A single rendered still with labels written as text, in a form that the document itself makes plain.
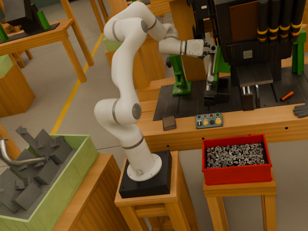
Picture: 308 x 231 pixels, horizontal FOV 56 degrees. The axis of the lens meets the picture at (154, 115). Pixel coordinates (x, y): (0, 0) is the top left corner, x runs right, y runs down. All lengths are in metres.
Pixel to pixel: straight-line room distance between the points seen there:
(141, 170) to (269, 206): 0.66
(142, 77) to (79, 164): 0.84
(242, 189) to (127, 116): 0.66
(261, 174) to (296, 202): 1.00
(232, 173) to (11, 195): 1.18
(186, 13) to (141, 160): 1.02
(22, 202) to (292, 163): 2.03
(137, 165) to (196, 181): 1.22
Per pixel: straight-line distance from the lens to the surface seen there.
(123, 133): 1.37
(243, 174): 1.47
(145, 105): 2.06
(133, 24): 1.36
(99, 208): 1.85
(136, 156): 1.42
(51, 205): 1.66
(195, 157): 2.81
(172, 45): 1.77
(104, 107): 1.32
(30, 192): 1.81
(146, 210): 1.59
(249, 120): 1.70
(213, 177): 1.48
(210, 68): 1.88
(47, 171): 1.87
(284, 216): 2.38
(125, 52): 1.35
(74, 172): 1.77
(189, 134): 1.71
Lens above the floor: 1.96
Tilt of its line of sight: 34 degrees down
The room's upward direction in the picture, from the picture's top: 18 degrees counter-clockwise
